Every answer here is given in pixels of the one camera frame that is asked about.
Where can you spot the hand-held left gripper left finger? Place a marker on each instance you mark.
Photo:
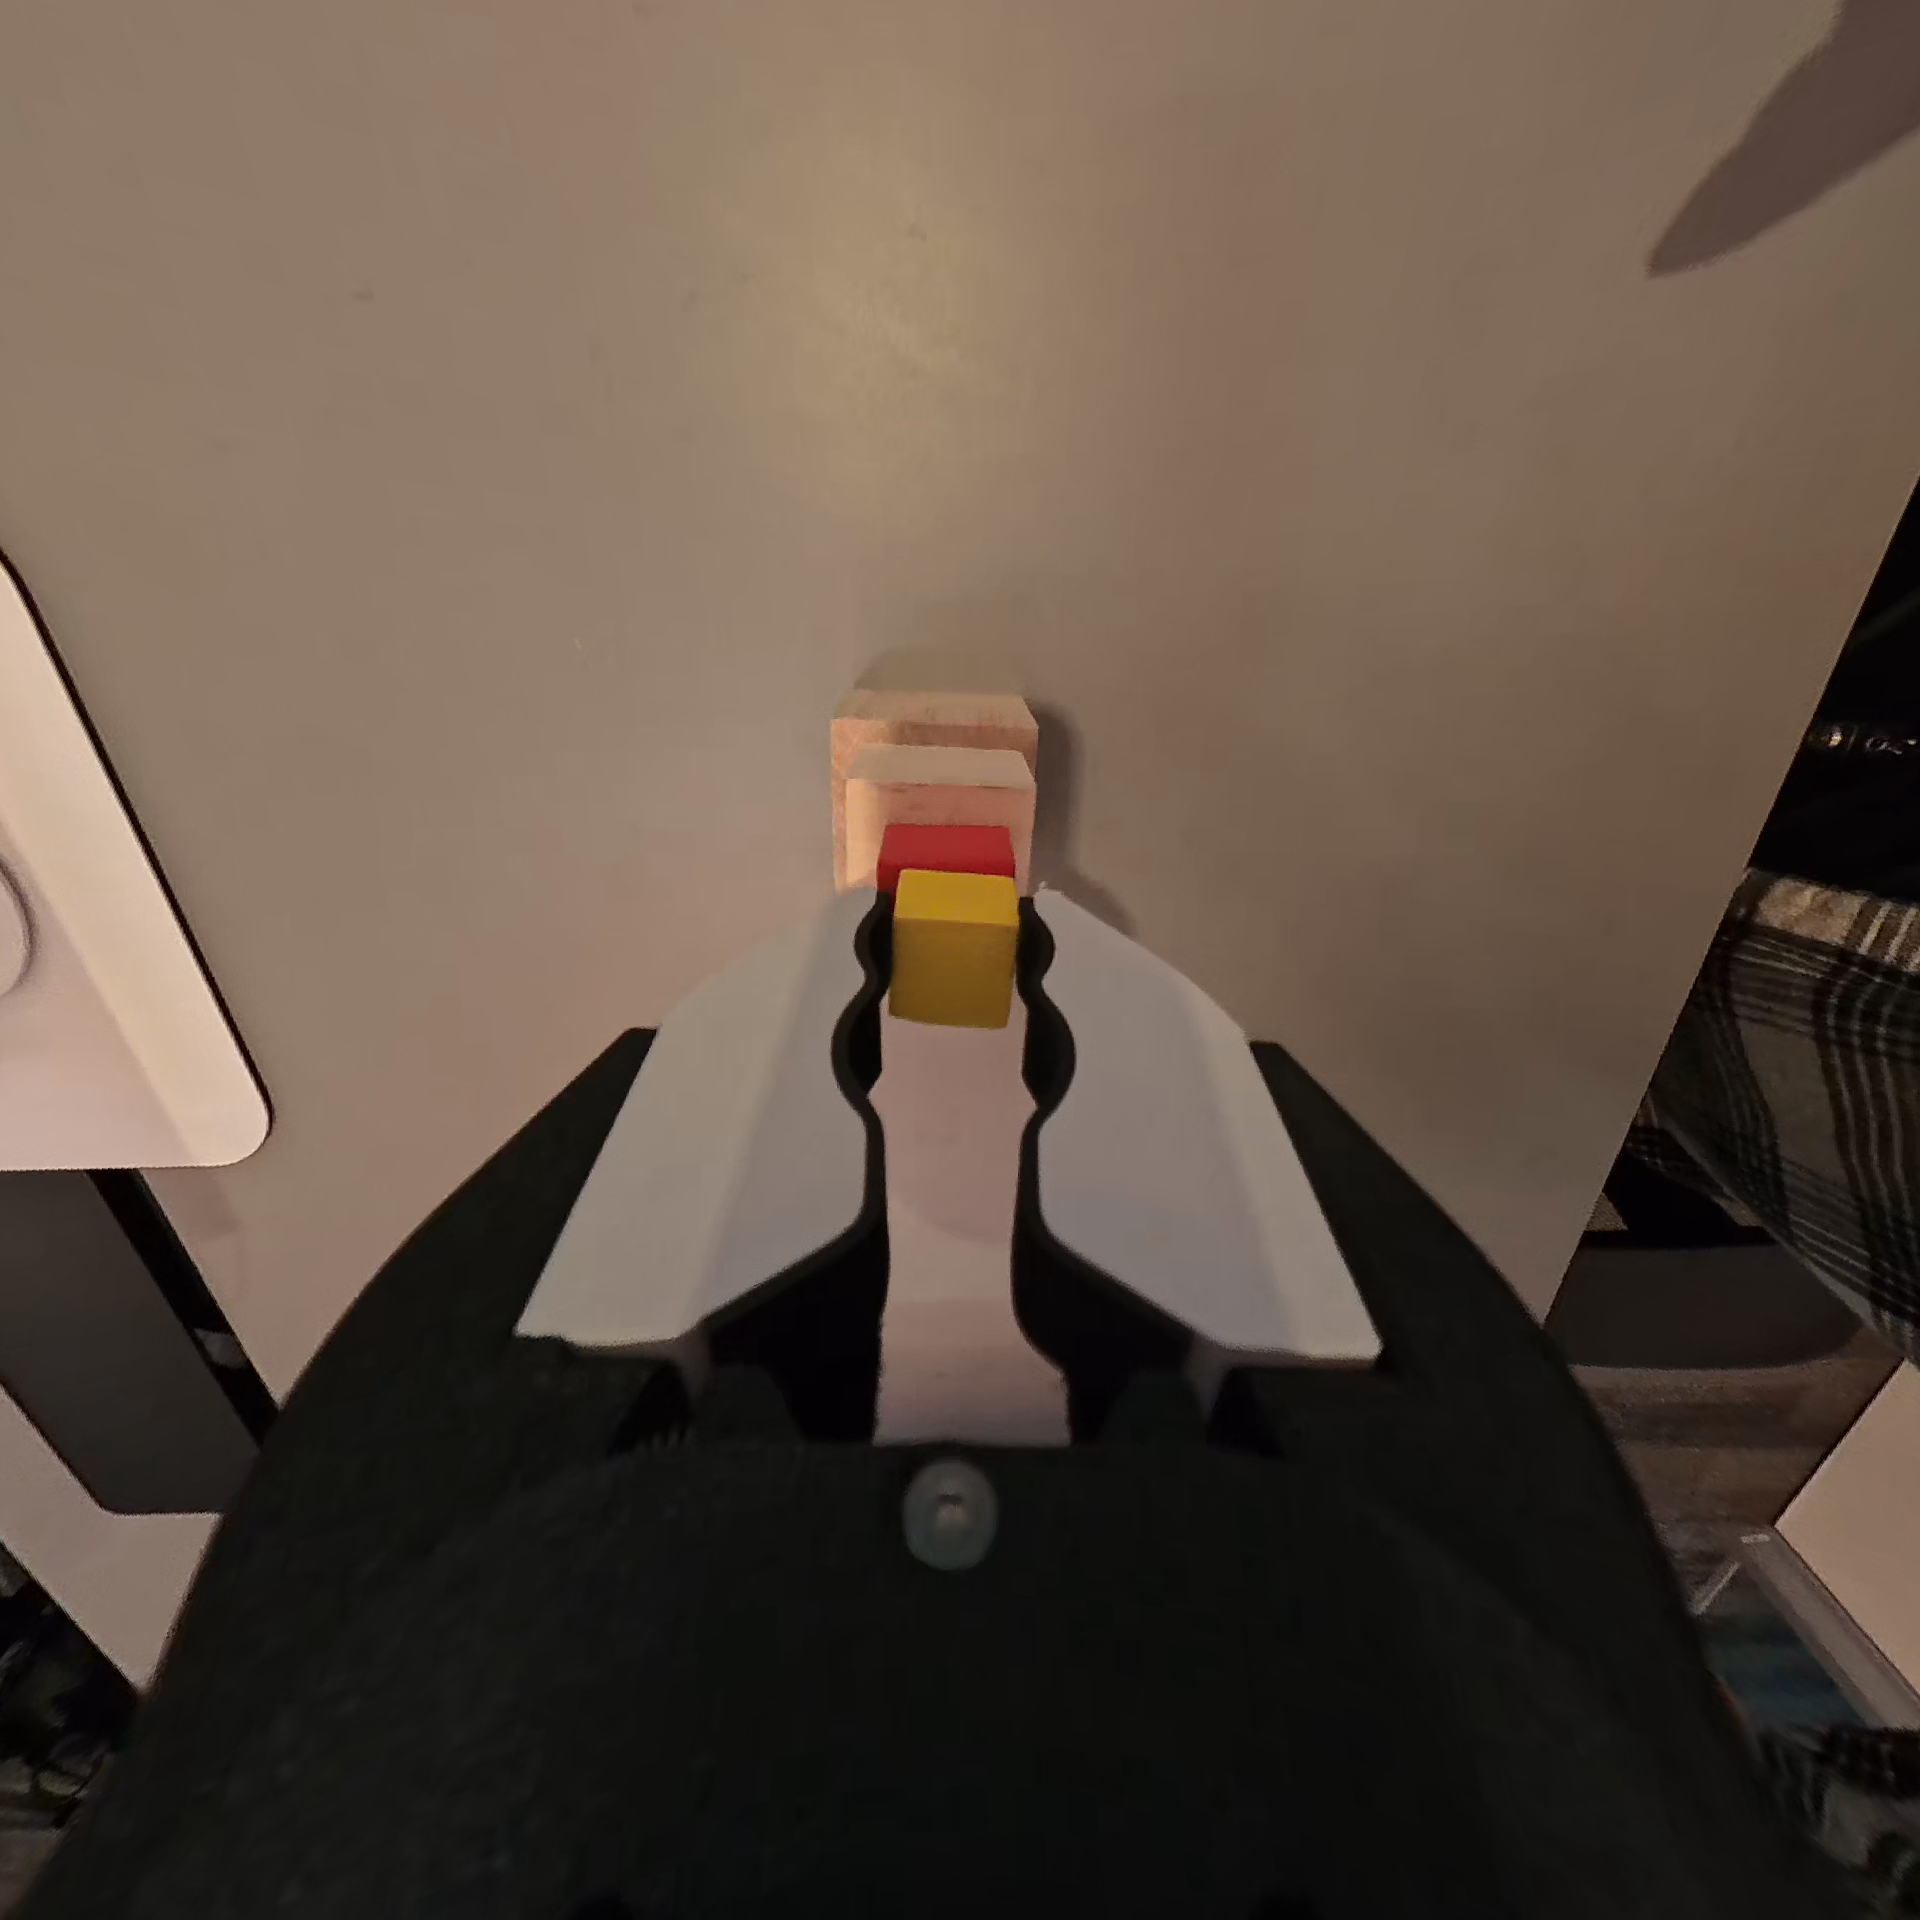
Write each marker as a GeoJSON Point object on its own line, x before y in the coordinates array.
{"type": "Point", "coordinates": [722, 1169]}

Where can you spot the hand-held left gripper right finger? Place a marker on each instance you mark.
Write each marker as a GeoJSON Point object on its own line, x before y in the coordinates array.
{"type": "Point", "coordinates": [1182, 1182]}

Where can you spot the yellow wooden cube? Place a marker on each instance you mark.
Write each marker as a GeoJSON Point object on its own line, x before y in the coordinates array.
{"type": "Point", "coordinates": [953, 951]}

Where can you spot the red wooden cube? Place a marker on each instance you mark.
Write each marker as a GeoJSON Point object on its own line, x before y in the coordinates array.
{"type": "Point", "coordinates": [942, 852]}

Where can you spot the medium plain wooden cube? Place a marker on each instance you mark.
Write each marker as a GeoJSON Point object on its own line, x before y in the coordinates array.
{"type": "Point", "coordinates": [940, 794]}

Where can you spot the large plain wooden cube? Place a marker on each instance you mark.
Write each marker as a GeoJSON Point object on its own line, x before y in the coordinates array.
{"type": "Point", "coordinates": [927, 723]}

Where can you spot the person's plaid shirt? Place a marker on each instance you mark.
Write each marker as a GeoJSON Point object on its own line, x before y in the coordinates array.
{"type": "Point", "coordinates": [1800, 1080]}

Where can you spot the white document stand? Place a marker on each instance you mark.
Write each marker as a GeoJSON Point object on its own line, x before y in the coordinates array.
{"type": "Point", "coordinates": [90, 902]}

